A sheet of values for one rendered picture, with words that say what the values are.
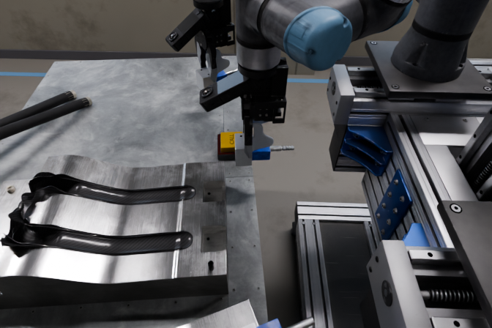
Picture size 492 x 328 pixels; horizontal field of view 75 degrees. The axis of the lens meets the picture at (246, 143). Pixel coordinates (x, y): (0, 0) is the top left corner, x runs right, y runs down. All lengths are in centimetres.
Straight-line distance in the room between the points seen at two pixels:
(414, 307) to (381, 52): 58
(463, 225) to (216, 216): 40
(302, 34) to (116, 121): 74
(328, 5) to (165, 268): 48
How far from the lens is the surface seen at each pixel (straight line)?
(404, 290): 52
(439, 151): 79
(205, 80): 89
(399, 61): 82
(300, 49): 42
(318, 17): 42
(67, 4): 297
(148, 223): 67
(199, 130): 95
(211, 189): 72
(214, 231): 66
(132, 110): 107
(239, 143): 69
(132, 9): 278
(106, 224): 69
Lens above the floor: 143
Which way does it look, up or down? 45 degrees down
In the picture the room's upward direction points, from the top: straight up
